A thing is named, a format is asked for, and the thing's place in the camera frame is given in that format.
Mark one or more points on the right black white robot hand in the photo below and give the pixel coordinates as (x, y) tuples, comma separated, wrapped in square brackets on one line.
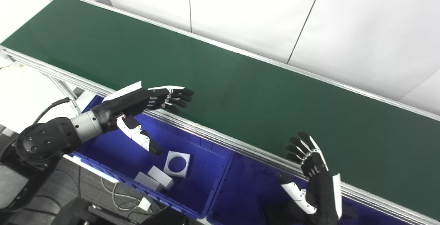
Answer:
[(321, 194)]

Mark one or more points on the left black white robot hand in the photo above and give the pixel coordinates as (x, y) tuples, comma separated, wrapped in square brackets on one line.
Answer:
[(127, 103)]

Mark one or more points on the white square part round hole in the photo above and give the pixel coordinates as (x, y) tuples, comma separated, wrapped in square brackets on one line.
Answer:
[(168, 168)]

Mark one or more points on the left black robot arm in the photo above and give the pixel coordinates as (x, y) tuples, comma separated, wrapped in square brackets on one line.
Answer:
[(44, 142)]

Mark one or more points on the aluminium conveyor leg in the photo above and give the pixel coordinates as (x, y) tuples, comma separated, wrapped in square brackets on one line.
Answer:
[(65, 90)]

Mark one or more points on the blue plastic bin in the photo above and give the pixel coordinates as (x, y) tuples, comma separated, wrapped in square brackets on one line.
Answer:
[(251, 190), (206, 180)]

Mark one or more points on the white rectangular block part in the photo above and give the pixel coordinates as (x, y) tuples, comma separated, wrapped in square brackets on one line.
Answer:
[(146, 181), (161, 177)]

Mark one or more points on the green conveyor belt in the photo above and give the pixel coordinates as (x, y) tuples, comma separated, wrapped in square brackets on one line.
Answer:
[(206, 134), (240, 90)]

